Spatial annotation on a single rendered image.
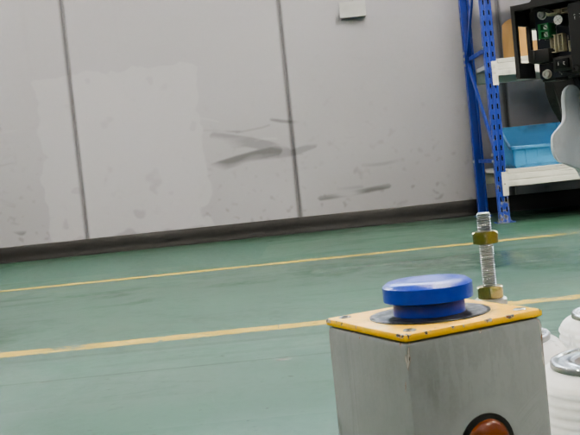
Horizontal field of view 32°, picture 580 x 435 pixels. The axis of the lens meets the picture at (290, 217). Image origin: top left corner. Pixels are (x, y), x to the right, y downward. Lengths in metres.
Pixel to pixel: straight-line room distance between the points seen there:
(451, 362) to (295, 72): 5.24
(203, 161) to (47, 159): 0.87
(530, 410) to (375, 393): 0.07
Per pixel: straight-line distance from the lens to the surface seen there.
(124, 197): 5.70
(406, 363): 0.41
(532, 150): 5.05
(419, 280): 0.45
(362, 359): 0.44
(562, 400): 0.60
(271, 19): 5.68
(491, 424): 0.44
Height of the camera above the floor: 0.39
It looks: 3 degrees down
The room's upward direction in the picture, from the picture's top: 6 degrees counter-clockwise
